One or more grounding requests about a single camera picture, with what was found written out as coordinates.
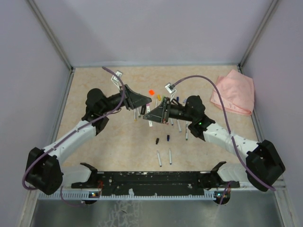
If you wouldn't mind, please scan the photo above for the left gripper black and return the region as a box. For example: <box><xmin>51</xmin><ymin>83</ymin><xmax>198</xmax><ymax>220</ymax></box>
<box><xmin>100</xmin><ymin>83</ymin><xmax>151</xmax><ymax>114</ymax></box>

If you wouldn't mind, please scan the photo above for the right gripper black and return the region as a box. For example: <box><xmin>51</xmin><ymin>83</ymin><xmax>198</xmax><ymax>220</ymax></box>
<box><xmin>143</xmin><ymin>97</ymin><xmax>194</xmax><ymax>124</ymax></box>

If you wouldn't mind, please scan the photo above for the yellow cap paint marker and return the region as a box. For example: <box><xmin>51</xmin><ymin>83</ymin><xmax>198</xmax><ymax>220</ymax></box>
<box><xmin>134</xmin><ymin>109</ymin><xmax>138</xmax><ymax>121</ymax></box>

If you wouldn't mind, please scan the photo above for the pink cap white marker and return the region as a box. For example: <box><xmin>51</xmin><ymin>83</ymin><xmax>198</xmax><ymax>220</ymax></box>
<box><xmin>146</xmin><ymin>104</ymin><xmax>153</xmax><ymax>127</ymax></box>

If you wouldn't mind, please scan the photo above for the orange highlighter cap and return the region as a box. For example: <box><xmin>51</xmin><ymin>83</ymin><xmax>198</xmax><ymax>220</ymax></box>
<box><xmin>149</xmin><ymin>89</ymin><xmax>155</xmax><ymax>96</ymax></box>

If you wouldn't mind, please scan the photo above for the lilac cap paint marker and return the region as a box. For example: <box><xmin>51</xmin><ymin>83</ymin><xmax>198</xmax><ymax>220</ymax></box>
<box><xmin>177</xmin><ymin>120</ymin><xmax>182</xmax><ymax>132</ymax></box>

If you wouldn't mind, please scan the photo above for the dark green cap marker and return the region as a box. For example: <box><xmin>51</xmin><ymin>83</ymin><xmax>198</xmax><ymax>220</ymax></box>
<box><xmin>185</xmin><ymin>121</ymin><xmax>188</xmax><ymax>141</ymax></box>

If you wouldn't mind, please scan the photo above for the small blue cap marker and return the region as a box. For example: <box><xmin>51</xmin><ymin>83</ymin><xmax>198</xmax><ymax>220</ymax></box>
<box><xmin>169</xmin><ymin>148</ymin><xmax>172</xmax><ymax>165</ymax></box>

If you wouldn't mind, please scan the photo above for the black cap white marker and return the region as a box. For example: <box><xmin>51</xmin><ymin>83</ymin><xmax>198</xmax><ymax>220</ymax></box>
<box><xmin>157</xmin><ymin>150</ymin><xmax>162</xmax><ymax>167</ymax></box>

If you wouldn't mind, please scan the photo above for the black orange highlighter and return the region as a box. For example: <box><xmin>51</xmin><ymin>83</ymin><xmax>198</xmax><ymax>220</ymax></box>
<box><xmin>140</xmin><ymin>105</ymin><xmax>146</xmax><ymax>115</ymax></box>

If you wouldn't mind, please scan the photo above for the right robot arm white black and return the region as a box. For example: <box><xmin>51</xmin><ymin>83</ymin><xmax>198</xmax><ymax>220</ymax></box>
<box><xmin>143</xmin><ymin>96</ymin><xmax>285</xmax><ymax>192</ymax></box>

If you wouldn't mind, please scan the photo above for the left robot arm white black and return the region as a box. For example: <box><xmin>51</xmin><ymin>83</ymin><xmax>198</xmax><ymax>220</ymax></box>
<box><xmin>22</xmin><ymin>85</ymin><xmax>152</xmax><ymax>195</ymax></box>

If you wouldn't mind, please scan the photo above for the pink cloth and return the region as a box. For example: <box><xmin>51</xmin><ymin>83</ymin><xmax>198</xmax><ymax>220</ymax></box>
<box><xmin>210</xmin><ymin>70</ymin><xmax>255</xmax><ymax>116</ymax></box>

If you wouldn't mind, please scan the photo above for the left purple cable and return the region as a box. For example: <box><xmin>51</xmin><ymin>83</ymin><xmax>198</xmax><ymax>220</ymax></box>
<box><xmin>22</xmin><ymin>66</ymin><xmax>125</xmax><ymax>208</ymax></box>

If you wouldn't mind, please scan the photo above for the purple cable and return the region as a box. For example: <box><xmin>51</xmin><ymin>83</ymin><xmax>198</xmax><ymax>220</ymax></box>
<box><xmin>172</xmin><ymin>75</ymin><xmax>276</xmax><ymax>205</ymax></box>
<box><xmin>22</xmin><ymin>66</ymin><xmax>125</xmax><ymax>208</ymax></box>

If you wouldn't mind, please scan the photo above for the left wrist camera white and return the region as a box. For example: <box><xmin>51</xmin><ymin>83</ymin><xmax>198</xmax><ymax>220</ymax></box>
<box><xmin>111</xmin><ymin>70</ymin><xmax>123</xmax><ymax>89</ymax></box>

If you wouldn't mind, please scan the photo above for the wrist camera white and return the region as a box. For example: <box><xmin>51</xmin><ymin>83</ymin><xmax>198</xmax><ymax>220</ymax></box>
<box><xmin>111</xmin><ymin>70</ymin><xmax>123</xmax><ymax>89</ymax></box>
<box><xmin>165</xmin><ymin>83</ymin><xmax>177</xmax><ymax>101</ymax></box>

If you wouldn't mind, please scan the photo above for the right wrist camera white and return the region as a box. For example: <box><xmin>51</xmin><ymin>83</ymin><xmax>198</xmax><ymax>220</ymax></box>
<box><xmin>165</xmin><ymin>83</ymin><xmax>177</xmax><ymax>101</ymax></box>

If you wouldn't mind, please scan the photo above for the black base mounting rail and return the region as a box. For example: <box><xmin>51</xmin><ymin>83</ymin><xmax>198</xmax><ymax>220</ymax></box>
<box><xmin>71</xmin><ymin>171</ymin><xmax>227</xmax><ymax>196</ymax></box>

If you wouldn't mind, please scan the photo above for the grey slotted cable duct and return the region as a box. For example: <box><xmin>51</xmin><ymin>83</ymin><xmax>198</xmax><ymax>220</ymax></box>
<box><xmin>38</xmin><ymin>190</ymin><xmax>216</xmax><ymax>201</ymax></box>

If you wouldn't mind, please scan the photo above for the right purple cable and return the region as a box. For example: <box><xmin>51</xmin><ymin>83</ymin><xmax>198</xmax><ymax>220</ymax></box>
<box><xmin>172</xmin><ymin>75</ymin><xmax>276</xmax><ymax>205</ymax></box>

